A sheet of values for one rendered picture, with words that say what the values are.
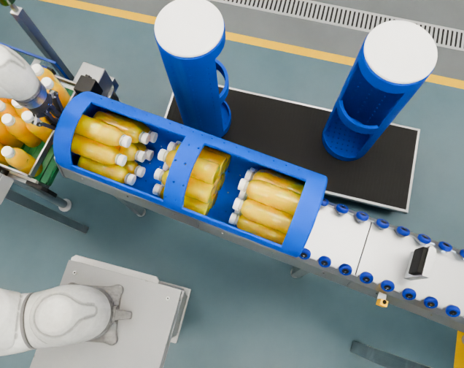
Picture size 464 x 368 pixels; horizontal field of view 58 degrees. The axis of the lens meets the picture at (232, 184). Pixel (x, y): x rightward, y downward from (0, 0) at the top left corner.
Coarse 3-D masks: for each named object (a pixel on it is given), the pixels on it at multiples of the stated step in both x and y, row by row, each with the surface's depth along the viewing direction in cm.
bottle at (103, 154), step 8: (80, 136) 142; (72, 144) 141; (80, 144) 140; (88, 144) 140; (96, 144) 140; (72, 152) 143; (80, 152) 141; (88, 152) 140; (96, 152) 139; (104, 152) 139; (112, 152) 140; (96, 160) 141; (104, 160) 140; (112, 160) 140
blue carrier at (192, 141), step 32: (96, 96) 141; (64, 128) 133; (160, 128) 135; (192, 128) 141; (64, 160) 138; (192, 160) 128; (256, 160) 130; (128, 192) 141; (224, 192) 154; (320, 192) 125; (224, 224) 133
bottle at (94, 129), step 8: (80, 120) 138; (88, 120) 138; (96, 120) 139; (80, 128) 138; (88, 128) 137; (96, 128) 137; (104, 128) 137; (112, 128) 138; (88, 136) 139; (96, 136) 137; (104, 136) 137; (112, 136) 137; (120, 136) 138; (104, 144) 139; (112, 144) 138; (120, 144) 138
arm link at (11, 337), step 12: (0, 288) 111; (0, 300) 107; (12, 300) 111; (24, 300) 113; (0, 312) 106; (12, 312) 109; (0, 324) 105; (12, 324) 108; (0, 336) 106; (12, 336) 108; (24, 336) 110; (0, 348) 109; (12, 348) 111; (24, 348) 112
